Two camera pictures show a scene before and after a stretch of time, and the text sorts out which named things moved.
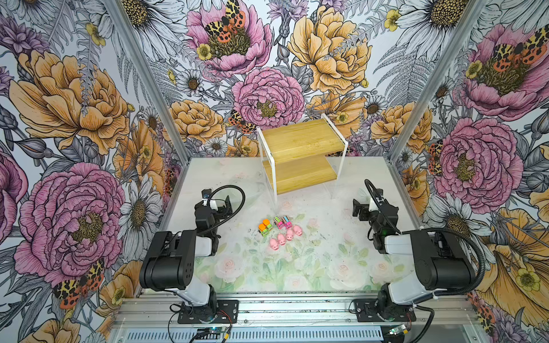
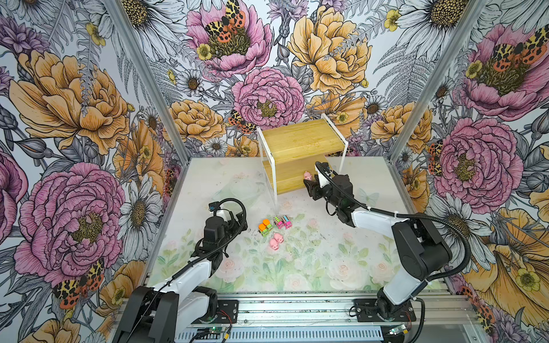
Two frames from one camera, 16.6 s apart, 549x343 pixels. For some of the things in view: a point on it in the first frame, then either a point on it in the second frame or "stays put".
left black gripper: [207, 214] -> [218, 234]
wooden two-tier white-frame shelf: [299, 154] stays put
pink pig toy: [274, 244] stays put
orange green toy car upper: [266, 222] stays put
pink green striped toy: [279, 223] stays put
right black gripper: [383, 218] -> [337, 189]
